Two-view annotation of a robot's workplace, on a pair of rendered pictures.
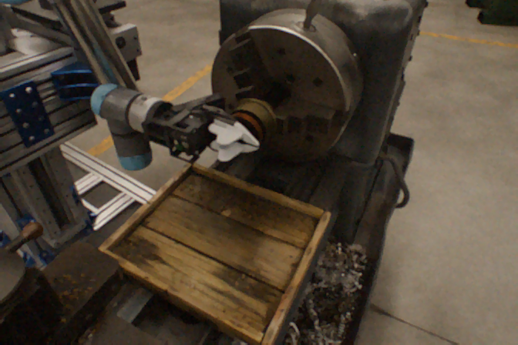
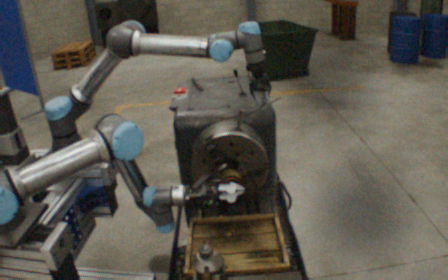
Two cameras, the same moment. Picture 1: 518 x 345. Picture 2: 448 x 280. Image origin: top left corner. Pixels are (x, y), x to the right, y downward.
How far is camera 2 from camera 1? 0.78 m
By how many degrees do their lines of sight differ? 26
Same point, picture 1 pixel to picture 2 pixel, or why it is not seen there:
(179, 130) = (211, 194)
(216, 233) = (232, 243)
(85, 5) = not seen: hidden behind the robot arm
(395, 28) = (270, 119)
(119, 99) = (163, 192)
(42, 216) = not seen: outside the picture
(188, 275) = (235, 263)
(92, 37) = (132, 165)
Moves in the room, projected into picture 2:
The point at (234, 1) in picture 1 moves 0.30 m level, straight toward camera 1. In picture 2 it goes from (184, 124) to (220, 150)
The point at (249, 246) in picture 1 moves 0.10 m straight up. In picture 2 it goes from (251, 241) to (250, 221)
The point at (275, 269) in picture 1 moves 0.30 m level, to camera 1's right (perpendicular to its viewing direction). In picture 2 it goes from (270, 244) to (329, 215)
